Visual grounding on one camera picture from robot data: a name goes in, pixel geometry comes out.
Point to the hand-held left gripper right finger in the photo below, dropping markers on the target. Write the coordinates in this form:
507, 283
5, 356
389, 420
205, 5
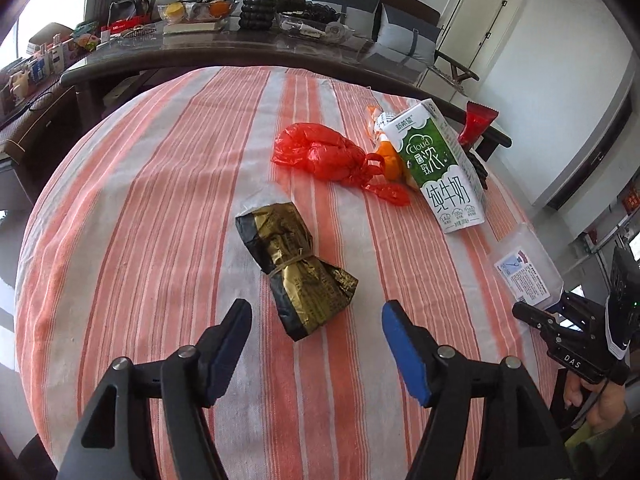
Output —
405, 355

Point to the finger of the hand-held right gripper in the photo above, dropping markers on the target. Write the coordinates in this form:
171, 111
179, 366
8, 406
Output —
582, 307
532, 316

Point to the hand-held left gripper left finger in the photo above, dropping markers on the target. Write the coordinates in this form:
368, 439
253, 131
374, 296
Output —
227, 355

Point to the gold black foil packet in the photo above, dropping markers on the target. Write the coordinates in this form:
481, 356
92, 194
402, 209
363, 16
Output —
295, 270

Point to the green white milk carton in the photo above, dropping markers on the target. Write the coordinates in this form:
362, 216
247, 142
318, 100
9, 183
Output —
440, 175

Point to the orange white plastic packet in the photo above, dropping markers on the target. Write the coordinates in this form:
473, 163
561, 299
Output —
386, 156

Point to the red plastic bag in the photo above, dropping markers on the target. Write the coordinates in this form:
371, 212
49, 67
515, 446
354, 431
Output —
325, 155

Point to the person's right forearm green sleeve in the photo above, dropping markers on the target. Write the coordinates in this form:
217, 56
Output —
597, 447

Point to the person's right hand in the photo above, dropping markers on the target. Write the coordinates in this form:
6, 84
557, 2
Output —
602, 405

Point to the clear plastic box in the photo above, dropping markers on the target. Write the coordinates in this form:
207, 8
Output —
530, 267

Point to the orange striped tablecloth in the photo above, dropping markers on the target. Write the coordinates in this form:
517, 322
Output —
150, 220

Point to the black ribbed object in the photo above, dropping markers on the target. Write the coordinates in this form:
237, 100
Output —
476, 167

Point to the red pouch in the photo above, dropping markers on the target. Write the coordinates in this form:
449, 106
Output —
477, 120

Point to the white door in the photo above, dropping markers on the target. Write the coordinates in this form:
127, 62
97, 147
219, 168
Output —
482, 15

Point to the dark wooden desk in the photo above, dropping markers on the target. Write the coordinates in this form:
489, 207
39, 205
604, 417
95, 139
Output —
150, 55

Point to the black ribbed vase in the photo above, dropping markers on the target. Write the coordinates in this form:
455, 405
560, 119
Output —
258, 12

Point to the glass dish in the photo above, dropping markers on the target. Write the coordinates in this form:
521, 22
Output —
307, 20

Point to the red flat box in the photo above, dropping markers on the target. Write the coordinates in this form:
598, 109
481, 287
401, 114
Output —
125, 24

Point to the clear fruit tray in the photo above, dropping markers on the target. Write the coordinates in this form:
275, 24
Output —
195, 10

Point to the pile of small boxes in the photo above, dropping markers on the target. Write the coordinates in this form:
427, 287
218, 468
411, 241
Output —
40, 62

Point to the black handbag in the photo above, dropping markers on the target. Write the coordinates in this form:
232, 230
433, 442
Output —
127, 7

